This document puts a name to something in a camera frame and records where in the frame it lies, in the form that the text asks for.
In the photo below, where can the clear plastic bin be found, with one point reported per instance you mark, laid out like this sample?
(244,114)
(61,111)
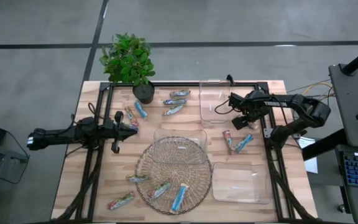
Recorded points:
(210,93)
(166,146)
(241,183)

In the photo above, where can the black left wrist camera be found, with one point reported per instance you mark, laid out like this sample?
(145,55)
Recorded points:
(119,117)

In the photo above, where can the white paper sheet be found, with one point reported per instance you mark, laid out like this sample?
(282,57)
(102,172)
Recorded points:
(311,165)

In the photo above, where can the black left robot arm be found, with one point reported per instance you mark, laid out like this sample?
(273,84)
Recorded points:
(57,135)

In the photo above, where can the green blue granola bar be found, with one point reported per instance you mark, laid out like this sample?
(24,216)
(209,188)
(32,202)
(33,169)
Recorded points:
(159,189)
(137,178)

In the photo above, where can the small black frame clamp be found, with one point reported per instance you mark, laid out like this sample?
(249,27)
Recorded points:
(230,79)

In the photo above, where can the round woven placemat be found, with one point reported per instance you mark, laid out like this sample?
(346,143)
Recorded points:
(185,183)

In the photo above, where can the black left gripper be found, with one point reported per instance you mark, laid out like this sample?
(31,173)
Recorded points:
(107,132)

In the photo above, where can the green potted plant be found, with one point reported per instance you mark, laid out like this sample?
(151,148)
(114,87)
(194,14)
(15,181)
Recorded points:
(127,62)

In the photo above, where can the grey equipment cart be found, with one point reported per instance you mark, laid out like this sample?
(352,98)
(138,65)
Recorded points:
(346,102)

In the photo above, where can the black metal table frame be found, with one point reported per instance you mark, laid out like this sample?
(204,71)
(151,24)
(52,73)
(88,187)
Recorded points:
(182,84)

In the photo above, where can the red green granola bar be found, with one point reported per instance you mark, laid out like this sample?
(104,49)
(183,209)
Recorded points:
(228,141)
(121,200)
(131,116)

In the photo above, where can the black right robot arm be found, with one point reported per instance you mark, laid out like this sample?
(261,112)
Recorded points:
(309,109)

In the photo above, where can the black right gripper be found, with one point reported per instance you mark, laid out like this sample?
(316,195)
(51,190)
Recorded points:
(249,105)

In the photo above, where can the cart caster wheel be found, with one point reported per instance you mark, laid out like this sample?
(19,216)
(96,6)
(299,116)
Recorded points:
(341,208)

